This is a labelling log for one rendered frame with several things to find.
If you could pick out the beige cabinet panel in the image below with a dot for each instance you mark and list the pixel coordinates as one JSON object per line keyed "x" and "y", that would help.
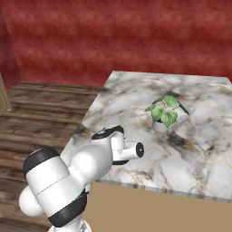
{"x": 3, "y": 102}

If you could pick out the green potted plant white pot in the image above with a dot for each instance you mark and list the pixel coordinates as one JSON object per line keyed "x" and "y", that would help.
{"x": 164, "y": 114}

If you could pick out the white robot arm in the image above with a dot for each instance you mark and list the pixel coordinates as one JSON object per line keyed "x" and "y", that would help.
{"x": 57, "y": 184}

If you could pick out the tan kitchen island base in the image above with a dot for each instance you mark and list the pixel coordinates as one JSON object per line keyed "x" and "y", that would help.
{"x": 157, "y": 211}

